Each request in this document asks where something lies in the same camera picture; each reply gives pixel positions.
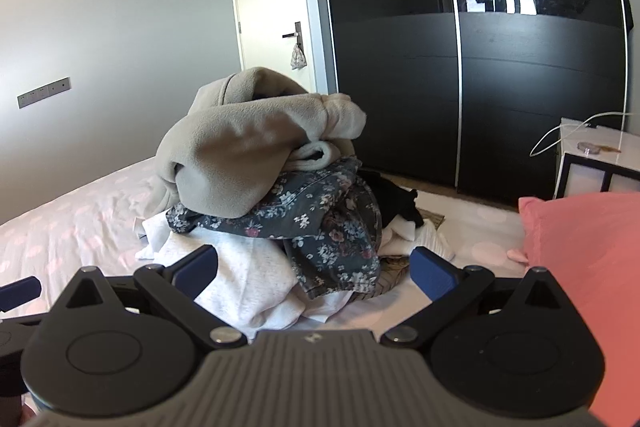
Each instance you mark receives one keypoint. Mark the white sweatshirt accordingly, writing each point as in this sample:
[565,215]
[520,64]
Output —
[240,277]

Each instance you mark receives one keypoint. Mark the white cloth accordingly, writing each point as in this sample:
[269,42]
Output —
[430,241]

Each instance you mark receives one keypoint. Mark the black sliding wardrobe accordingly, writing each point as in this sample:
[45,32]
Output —
[400,82]

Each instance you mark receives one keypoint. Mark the pink pillow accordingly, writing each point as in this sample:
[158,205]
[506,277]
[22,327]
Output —
[590,247]

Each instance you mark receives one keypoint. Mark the white nightstand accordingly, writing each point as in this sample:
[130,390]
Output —
[600,139]

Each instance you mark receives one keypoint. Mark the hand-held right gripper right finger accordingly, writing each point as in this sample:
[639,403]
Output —
[432,276]

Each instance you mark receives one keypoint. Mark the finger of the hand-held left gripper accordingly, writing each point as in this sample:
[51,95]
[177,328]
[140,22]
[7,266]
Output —
[20,293]

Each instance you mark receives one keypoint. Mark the pink polka dot bed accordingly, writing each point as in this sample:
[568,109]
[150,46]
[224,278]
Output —
[75,227]

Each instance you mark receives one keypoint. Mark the small patterned pouch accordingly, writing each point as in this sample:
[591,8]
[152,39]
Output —
[297,59]

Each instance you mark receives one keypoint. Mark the dark floral garment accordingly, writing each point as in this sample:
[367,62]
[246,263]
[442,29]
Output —
[330,232]

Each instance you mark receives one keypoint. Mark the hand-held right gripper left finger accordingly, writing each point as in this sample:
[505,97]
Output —
[196,268]

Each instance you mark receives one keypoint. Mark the beige fleece jacket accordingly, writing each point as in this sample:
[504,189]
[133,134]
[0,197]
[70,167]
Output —
[235,142]

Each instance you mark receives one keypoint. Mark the grey wall switch panel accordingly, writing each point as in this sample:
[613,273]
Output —
[45,93]

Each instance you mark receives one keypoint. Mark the brown striped cloth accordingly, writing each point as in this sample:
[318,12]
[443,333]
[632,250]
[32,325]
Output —
[392,269]

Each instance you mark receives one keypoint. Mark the cream door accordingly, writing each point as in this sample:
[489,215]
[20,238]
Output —
[270,7]

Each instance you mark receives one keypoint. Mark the black garment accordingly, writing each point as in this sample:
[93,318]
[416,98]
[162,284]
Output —
[395,202]

